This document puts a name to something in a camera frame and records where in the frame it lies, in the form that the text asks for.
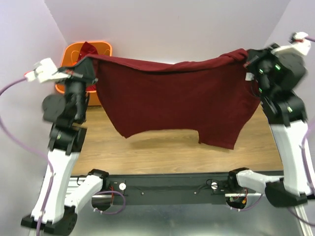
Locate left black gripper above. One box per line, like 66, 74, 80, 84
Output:
54, 54, 98, 121

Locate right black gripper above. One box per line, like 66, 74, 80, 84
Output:
243, 42, 284, 97

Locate maroon t shirt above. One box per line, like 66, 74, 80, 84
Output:
90, 49, 259, 149

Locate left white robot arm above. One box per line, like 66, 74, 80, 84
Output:
21, 57, 109, 236

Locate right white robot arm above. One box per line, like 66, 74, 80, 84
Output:
226, 39, 315, 207

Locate dark red shirt in bin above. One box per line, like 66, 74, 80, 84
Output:
80, 42, 98, 58

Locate orange plastic bin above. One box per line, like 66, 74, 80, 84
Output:
61, 41, 112, 106

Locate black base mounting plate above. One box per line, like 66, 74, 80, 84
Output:
108, 172, 256, 207

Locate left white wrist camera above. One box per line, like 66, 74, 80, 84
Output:
24, 58, 65, 83

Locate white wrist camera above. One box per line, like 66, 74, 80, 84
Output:
24, 58, 65, 83
271, 32, 312, 57

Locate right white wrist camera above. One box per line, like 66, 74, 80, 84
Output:
271, 32, 312, 57

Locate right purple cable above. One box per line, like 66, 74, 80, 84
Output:
230, 35, 315, 226

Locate purple cable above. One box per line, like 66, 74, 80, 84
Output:
0, 76, 126, 236
230, 35, 315, 226

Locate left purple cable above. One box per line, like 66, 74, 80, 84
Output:
0, 76, 126, 236

